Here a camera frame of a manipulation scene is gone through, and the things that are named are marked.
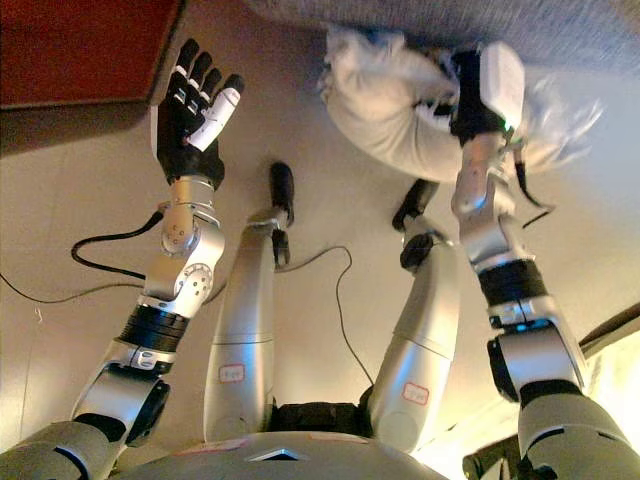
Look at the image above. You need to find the black right robot foot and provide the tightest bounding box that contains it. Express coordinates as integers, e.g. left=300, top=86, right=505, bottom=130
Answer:
left=392, top=178, right=441, bottom=231

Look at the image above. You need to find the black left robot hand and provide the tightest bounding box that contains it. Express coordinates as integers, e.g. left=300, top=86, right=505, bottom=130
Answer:
left=149, top=38, right=246, bottom=190

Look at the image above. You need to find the silver robot leg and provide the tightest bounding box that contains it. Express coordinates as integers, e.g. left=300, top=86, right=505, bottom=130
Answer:
left=367, top=227, right=461, bottom=454
left=203, top=209, right=296, bottom=444

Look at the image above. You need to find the thick black wrist cable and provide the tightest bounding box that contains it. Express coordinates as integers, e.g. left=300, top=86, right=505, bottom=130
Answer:
left=71, top=209, right=166, bottom=280

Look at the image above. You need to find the grey fabric sofa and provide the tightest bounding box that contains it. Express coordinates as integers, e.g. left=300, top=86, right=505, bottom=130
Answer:
left=244, top=0, right=640, bottom=76

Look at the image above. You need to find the thin black floor cable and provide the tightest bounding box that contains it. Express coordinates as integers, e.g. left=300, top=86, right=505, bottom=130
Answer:
left=274, top=245, right=375, bottom=386
left=0, top=272, right=146, bottom=305

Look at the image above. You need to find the grey robot torso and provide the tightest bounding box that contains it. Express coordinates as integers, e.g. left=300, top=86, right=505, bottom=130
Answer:
left=114, top=432, right=471, bottom=480

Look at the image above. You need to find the silver right robot leg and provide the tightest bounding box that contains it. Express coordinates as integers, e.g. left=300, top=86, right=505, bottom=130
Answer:
left=367, top=227, right=461, bottom=454

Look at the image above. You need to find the silver left robot leg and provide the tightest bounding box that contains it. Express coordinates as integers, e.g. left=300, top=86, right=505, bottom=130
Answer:
left=203, top=209, right=296, bottom=444

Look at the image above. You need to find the black robot foot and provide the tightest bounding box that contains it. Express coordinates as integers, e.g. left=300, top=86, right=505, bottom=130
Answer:
left=269, top=162, right=295, bottom=226
left=392, top=178, right=441, bottom=231

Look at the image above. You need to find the black left robot foot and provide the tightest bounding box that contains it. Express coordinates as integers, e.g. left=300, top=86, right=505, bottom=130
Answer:
left=269, top=162, right=295, bottom=226

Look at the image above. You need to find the white fluffy pillow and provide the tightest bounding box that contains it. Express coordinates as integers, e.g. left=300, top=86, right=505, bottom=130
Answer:
left=317, top=24, right=604, bottom=181

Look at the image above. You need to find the dark red wooden cabinet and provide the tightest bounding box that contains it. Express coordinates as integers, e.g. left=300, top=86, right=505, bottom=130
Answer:
left=0, top=0, right=189, bottom=114

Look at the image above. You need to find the black robot waist block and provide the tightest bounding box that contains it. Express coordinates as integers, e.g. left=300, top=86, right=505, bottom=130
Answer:
left=272, top=399, right=374, bottom=436

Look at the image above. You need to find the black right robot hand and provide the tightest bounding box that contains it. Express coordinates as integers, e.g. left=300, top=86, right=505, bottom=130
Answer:
left=414, top=40, right=526, bottom=150

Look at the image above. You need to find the short black wrist cable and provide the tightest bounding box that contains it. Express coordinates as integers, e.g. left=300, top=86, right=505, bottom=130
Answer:
left=502, top=139, right=556, bottom=229

